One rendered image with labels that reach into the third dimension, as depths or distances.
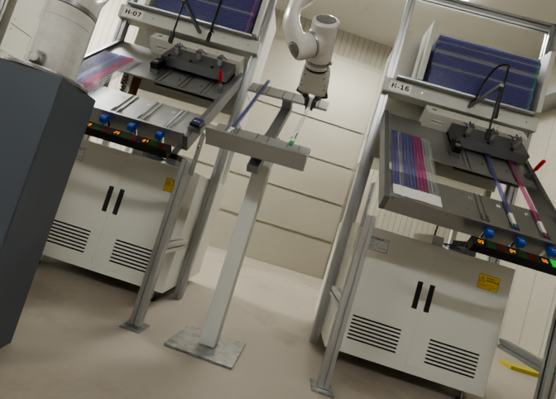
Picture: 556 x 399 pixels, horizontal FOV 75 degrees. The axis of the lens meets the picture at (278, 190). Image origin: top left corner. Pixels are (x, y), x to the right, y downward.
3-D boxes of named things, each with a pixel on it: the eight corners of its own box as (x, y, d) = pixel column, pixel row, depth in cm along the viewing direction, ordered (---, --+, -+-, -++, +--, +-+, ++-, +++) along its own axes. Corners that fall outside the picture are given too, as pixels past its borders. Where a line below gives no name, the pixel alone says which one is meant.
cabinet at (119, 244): (157, 306, 160) (200, 174, 164) (13, 260, 164) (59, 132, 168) (196, 282, 224) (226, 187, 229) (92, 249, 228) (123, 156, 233)
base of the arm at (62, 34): (64, 77, 84) (90, 4, 85) (-17, 51, 83) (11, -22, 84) (98, 101, 103) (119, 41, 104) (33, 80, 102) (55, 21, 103)
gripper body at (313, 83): (334, 62, 123) (328, 89, 131) (305, 55, 124) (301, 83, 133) (329, 74, 118) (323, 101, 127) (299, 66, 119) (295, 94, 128)
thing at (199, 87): (218, 108, 167) (218, 98, 164) (86, 69, 171) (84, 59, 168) (239, 83, 193) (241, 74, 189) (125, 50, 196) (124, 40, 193)
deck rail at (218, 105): (187, 151, 137) (187, 137, 133) (182, 149, 137) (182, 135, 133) (242, 84, 193) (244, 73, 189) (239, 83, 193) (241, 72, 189)
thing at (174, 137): (182, 149, 137) (182, 133, 133) (24, 102, 141) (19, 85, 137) (183, 147, 138) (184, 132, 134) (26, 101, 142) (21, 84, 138)
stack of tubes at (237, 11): (247, 33, 184) (262, -15, 186) (153, 7, 187) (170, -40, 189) (250, 45, 197) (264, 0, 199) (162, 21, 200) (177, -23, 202)
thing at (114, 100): (184, 141, 137) (184, 135, 135) (25, 94, 141) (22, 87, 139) (203, 120, 151) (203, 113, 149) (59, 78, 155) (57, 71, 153)
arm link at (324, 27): (314, 69, 115) (336, 61, 119) (322, 28, 105) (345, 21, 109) (299, 55, 119) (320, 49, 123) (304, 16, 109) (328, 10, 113)
